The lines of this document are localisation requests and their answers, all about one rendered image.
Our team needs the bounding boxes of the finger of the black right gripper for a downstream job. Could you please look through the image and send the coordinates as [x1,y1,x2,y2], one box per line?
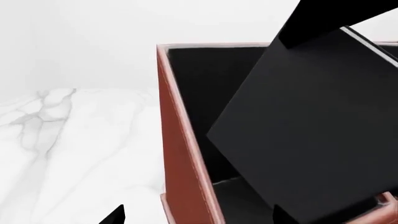
[277,0,398,50]

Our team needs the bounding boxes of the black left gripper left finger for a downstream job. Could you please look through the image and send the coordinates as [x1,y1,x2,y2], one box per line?
[98,203,126,224]

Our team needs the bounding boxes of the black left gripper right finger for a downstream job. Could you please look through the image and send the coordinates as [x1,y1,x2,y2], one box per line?
[272,203,300,224]

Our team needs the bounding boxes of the black hardcover book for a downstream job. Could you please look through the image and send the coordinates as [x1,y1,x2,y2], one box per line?
[206,26,398,224]

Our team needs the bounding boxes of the brown leather caddy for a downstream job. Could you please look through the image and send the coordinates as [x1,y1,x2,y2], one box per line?
[156,41,398,224]

